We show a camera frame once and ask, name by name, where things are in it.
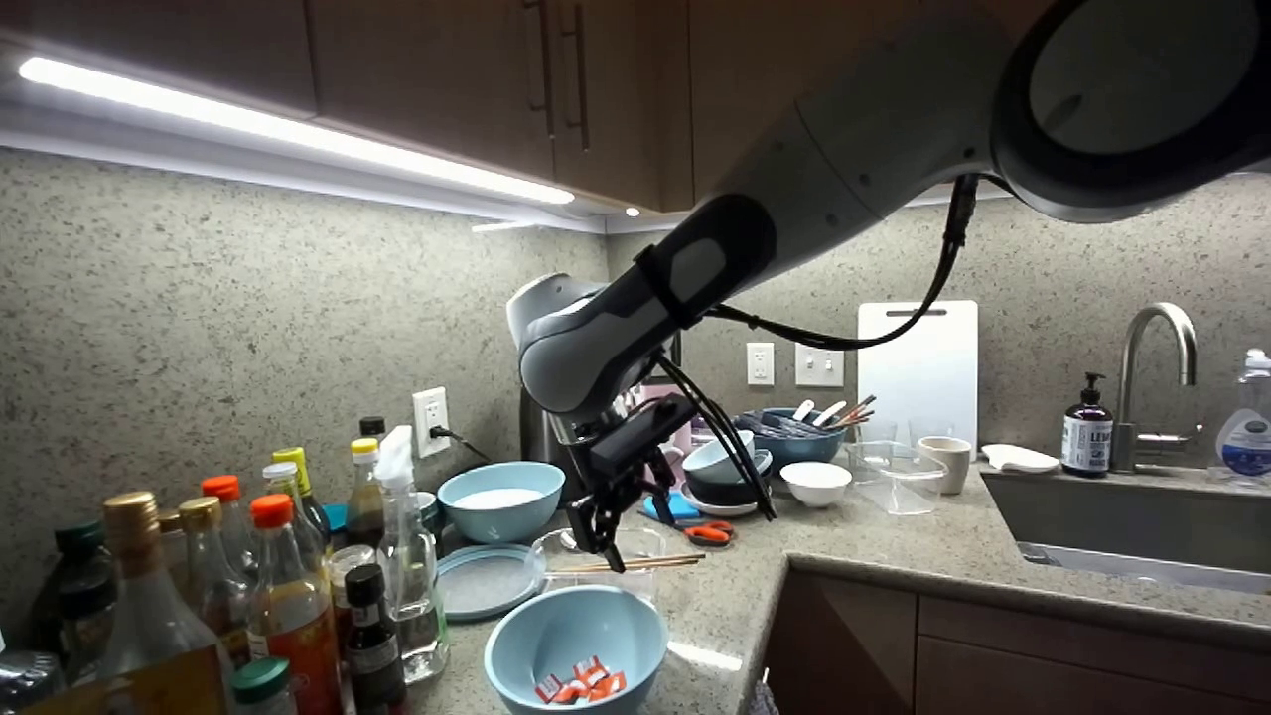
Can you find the under cabinet light strip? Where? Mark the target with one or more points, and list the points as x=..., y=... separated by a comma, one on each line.
x=264, y=127

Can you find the steel kitchen faucet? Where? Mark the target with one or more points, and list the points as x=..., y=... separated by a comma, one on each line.
x=1172, y=325

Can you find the large dark blue bowl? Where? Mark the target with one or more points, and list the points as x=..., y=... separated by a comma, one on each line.
x=795, y=443

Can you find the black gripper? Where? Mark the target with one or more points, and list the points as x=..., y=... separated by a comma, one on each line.
x=603, y=471

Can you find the black bowl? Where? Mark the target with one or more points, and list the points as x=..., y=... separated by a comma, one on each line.
x=743, y=489

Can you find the white cutting board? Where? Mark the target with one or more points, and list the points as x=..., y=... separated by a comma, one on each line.
x=929, y=379

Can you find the clear trigger spray bottle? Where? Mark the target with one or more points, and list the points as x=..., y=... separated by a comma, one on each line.
x=408, y=569

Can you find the yellow cap squeeze bottle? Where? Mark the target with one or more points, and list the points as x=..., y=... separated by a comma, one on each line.
x=297, y=463

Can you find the blue round plate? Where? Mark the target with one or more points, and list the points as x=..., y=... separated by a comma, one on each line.
x=488, y=583

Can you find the small pale cup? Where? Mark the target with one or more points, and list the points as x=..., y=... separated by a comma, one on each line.
x=946, y=463

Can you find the white folded cloth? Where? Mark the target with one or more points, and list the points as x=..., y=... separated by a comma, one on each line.
x=1017, y=460

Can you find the dark soap pump bottle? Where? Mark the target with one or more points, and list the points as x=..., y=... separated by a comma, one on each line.
x=1087, y=439

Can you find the wide white switch plate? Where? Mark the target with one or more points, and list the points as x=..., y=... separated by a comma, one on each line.
x=817, y=364

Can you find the dark green cap bottle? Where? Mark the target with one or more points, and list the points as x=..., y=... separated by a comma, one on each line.
x=77, y=599

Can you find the small white bowl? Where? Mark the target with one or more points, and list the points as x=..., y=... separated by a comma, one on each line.
x=817, y=481

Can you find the blue flat lid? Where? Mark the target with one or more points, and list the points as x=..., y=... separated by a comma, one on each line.
x=674, y=507

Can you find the steel kitchen sink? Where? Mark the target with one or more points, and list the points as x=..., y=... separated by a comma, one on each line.
x=1139, y=524

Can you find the small dark black cap bottle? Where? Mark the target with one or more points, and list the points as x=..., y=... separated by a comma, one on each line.
x=371, y=648

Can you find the brown wooden upper cabinets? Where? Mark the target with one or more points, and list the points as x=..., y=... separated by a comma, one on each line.
x=399, y=64

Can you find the clear plastic container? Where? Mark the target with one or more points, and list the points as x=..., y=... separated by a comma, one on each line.
x=901, y=479

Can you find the narrow white switch plate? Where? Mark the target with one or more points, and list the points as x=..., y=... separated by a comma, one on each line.
x=762, y=364

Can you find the grey blue bowl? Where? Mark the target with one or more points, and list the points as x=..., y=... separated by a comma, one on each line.
x=717, y=463

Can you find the wooden chopstick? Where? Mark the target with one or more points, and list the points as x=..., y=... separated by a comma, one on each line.
x=669, y=561

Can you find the yellow cap oil bottle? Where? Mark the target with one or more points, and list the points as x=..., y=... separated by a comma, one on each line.
x=362, y=499

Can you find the green lid jar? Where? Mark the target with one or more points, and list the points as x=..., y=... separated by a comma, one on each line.
x=264, y=685

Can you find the light blue bowl white inside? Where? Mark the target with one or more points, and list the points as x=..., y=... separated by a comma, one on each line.
x=501, y=504

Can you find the blue liquid spray bottle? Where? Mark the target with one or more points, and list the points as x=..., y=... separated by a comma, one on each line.
x=1248, y=431

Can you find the light blue ceramic bowl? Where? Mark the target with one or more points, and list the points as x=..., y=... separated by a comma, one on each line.
x=579, y=636

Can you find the tall gold cap bottle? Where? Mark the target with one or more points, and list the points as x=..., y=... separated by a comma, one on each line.
x=146, y=620

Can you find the small gold cap bottle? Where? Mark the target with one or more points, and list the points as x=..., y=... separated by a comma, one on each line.
x=208, y=569

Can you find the clear glass bowl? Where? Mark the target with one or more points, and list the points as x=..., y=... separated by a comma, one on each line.
x=653, y=541

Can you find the orange cap sauce bottle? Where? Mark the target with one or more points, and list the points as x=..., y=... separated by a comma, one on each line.
x=292, y=610

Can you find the orange food pieces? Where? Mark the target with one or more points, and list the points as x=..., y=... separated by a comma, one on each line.
x=582, y=685

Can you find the white cap bottle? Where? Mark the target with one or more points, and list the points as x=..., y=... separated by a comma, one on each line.
x=286, y=487

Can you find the white wall outlet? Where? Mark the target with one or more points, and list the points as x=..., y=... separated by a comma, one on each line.
x=432, y=418

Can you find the brown lower cabinet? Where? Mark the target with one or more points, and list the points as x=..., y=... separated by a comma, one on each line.
x=1036, y=648

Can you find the red cap bottle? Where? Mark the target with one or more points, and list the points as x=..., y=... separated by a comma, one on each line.
x=224, y=504

